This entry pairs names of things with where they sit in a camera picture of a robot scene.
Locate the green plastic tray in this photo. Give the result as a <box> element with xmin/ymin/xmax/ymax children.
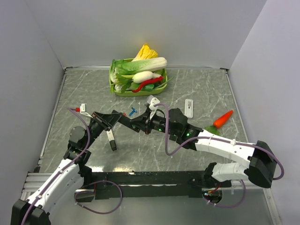
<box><xmin>109</xmin><ymin>59</ymin><xmax>169</xmax><ymax>97</ymax></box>

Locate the white toy radish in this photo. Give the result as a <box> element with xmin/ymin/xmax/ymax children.
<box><xmin>132</xmin><ymin>71</ymin><xmax>161</xmax><ymax>83</ymax></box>

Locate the black base bar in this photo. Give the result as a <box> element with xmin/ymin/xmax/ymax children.
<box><xmin>76</xmin><ymin>171</ymin><xmax>232</xmax><ymax>200</ymax></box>

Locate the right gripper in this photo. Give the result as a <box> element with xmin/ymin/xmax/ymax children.
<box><xmin>130</xmin><ymin>109</ymin><xmax>179</xmax><ymax>136</ymax></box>

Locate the orange toy carrot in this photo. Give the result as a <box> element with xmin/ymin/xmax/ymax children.
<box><xmin>204</xmin><ymin>110</ymin><xmax>233</xmax><ymax>135</ymax></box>

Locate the yellow toy cabbage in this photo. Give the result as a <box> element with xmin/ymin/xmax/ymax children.
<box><xmin>132</xmin><ymin>44</ymin><xmax>158</xmax><ymax>61</ymax></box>

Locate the green parsley sprig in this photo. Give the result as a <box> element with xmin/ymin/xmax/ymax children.
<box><xmin>109</xmin><ymin>74</ymin><xmax>133</xmax><ymax>93</ymax></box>

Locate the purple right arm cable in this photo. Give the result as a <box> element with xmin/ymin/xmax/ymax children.
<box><xmin>154</xmin><ymin>103</ymin><xmax>285</xmax><ymax>180</ymax></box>

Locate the red chili pepper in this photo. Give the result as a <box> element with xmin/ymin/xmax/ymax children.
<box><xmin>132</xmin><ymin>76</ymin><xmax>163</xmax><ymax>93</ymax></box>

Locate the black remote control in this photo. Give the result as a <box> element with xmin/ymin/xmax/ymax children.
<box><xmin>112</xmin><ymin>110</ymin><xmax>140</xmax><ymax>133</ymax></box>

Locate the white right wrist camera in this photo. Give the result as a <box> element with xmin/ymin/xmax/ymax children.
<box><xmin>146</xmin><ymin>95</ymin><xmax>160</xmax><ymax>120</ymax></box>

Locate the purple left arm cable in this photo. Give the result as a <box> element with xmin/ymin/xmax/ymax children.
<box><xmin>20</xmin><ymin>107</ymin><xmax>91</xmax><ymax>225</ymax></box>

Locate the small green bok choy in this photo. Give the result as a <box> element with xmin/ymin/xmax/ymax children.
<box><xmin>109</xmin><ymin>60</ymin><xmax>125</xmax><ymax>83</ymax></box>

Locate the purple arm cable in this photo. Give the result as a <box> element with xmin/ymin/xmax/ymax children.
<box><xmin>154</xmin><ymin>103</ymin><xmax>285</xmax><ymax>180</ymax></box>
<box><xmin>20</xmin><ymin>107</ymin><xmax>91</xmax><ymax>225</ymax></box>

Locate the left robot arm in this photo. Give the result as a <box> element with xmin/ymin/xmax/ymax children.
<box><xmin>10</xmin><ymin>112</ymin><xmax>122</xmax><ymax>225</ymax></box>

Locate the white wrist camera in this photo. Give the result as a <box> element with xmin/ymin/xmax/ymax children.
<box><xmin>75</xmin><ymin>103</ymin><xmax>92</xmax><ymax>118</ymax></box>
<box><xmin>146</xmin><ymin>95</ymin><xmax>160</xmax><ymax>120</ymax></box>

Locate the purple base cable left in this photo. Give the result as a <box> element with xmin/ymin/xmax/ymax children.
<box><xmin>74</xmin><ymin>180</ymin><xmax>123</xmax><ymax>214</ymax></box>

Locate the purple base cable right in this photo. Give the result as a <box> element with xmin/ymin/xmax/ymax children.
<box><xmin>202</xmin><ymin>180</ymin><xmax>247</xmax><ymax>209</ymax></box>

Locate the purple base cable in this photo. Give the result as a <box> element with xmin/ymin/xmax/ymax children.
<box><xmin>202</xmin><ymin>180</ymin><xmax>247</xmax><ymax>209</ymax></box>
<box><xmin>74</xmin><ymin>180</ymin><xmax>123</xmax><ymax>214</ymax></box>

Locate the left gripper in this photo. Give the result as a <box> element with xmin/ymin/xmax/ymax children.
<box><xmin>83</xmin><ymin>111</ymin><xmax>122</xmax><ymax>149</ymax></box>

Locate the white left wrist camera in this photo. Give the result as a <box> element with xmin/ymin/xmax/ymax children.
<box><xmin>75</xmin><ymin>103</ymin><xmax>92</xmax><ymax>118</ymax></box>

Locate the white battery cover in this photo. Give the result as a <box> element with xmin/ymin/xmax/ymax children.
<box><xmin>184</xmin><ymin>99</ymin><xmax>194</xmax><ymax>119</ymax></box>

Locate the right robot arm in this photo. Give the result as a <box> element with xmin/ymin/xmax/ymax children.
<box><xmin>130</xmin><ymin>108</ymin><xmax>278</xmax><ymax>188</ymax></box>

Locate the long green napa cabbage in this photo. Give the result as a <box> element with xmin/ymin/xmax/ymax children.
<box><xmin>113</xmin><ymin>57</ymin><xmax>167</xmax><ymax>75</ymax></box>

